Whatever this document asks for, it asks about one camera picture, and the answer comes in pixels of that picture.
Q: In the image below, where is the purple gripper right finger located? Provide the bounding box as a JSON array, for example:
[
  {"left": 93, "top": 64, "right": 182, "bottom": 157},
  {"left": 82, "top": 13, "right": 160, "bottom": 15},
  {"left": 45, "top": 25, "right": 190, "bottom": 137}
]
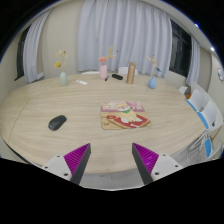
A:
[{"left": 132, "top": 143, "right": 182, "bottom": 185}]

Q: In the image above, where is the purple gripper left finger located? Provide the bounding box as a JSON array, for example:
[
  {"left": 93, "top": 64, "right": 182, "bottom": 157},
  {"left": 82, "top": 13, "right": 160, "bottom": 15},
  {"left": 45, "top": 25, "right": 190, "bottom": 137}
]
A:
[{"left": 42, "top": 143, "right": 91, "bottom": 185}]

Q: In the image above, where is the black computer mouse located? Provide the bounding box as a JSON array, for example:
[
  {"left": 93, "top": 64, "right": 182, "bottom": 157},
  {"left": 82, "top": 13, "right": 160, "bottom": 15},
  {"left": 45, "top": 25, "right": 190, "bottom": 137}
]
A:
[{"left": 48, "top": 115, "right": 67, "bottom": 131}]

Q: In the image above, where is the cartoon dog mouse pad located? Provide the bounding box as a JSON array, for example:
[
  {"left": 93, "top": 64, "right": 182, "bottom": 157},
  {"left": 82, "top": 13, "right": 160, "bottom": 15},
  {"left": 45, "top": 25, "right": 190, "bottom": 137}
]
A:
[{"left": 101, "top": 101, "right": 151, "bottom": 130}]

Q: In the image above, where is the white blue chair near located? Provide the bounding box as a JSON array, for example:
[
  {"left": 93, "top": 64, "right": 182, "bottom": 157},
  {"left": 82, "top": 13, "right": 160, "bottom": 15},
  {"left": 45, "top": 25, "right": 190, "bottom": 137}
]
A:
[{"left": 197, "top": 101, "right": 223, "bottom": 131}]

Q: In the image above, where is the white blue chair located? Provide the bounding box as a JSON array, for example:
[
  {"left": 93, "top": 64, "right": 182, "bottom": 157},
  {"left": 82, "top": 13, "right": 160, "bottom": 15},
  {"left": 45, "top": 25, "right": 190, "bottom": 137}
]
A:
[
  {"left": 186, "top": 89, "right": 204, "bottom": 111},
  {"left": 197, "top": 101, "right": 223, "bottom": 131}
]

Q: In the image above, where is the white blue chair far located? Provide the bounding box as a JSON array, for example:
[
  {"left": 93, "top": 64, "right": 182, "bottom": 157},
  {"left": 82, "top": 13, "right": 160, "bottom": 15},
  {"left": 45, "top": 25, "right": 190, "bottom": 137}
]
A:
[{"left": 186, "top": 89, "right": 204, "bottom": 111}]

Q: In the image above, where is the blue vase with flowers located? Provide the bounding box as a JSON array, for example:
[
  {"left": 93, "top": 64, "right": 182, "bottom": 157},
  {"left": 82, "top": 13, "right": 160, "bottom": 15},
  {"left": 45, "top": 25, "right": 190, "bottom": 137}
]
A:
[{"left": 147, "top": 55, "right": 157, "bottom": 89}]

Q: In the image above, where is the white remote control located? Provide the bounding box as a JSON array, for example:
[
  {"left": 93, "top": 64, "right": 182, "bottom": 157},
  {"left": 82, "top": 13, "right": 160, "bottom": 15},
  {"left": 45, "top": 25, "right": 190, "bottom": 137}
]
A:
[{"left": 76, "top": 80, "right": 88, "bottom": 86}]

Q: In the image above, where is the small glass cup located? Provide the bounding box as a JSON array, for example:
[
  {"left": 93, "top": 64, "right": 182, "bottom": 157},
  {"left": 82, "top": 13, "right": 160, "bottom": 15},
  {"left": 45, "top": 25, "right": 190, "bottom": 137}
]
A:
[{"left": 156, "top": 68, "right": 162, "bottom": 76}]

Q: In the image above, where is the black remote control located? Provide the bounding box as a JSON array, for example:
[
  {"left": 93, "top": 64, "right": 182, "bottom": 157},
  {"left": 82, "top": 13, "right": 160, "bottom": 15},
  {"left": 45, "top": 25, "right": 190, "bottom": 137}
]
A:
[{"left": 112, "top": 74, "right": 123, "bottom": 80}]

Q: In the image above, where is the white chair behind table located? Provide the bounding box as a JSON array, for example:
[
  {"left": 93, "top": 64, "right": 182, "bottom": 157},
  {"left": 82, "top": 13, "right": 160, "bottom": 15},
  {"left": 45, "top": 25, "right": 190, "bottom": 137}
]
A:
[{"left": 118, "top": 67, "right": 138, "bottom": 75}]

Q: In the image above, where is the right grey curtain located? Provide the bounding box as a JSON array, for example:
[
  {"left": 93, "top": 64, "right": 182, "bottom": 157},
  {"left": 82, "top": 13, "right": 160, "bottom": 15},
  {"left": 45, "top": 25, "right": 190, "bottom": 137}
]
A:
[{"left": 186, "top": 37, "right": 200, "bottom": 85}]

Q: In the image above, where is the brown cylindrical bottle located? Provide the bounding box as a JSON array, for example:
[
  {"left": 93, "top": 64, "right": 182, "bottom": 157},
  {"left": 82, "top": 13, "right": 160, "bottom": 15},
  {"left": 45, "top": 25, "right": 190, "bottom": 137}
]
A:
[{"left": 126, "top": 62, "right": 136, "bottom": 84}]

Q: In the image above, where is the green vase with flowers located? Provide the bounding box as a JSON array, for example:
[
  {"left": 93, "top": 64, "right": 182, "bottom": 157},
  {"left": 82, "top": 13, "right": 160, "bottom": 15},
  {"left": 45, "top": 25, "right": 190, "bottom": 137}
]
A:
[{"left": 54, "top": 50, "right": 67, "bottom": 86}]

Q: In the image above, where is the pink vase with flowers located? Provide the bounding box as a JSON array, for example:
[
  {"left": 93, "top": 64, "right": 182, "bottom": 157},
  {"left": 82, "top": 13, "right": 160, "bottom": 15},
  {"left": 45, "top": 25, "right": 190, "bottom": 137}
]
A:
[{"left": 98, "top": 47, "right": 116, "bottom": 80}]

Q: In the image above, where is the left grey curtain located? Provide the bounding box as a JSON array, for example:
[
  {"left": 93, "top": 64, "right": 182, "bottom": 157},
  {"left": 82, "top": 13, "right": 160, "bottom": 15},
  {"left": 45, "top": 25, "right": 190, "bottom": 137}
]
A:
[{"left": 23, "top": 10, "right": 51, "bottom": 83}]

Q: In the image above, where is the large centre grey curtain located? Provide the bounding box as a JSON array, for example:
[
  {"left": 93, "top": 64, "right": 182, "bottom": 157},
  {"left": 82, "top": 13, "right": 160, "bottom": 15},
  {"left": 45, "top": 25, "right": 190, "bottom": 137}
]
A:
[{"left": 77, "top": 0, "right": 172, "bottom": 77}]

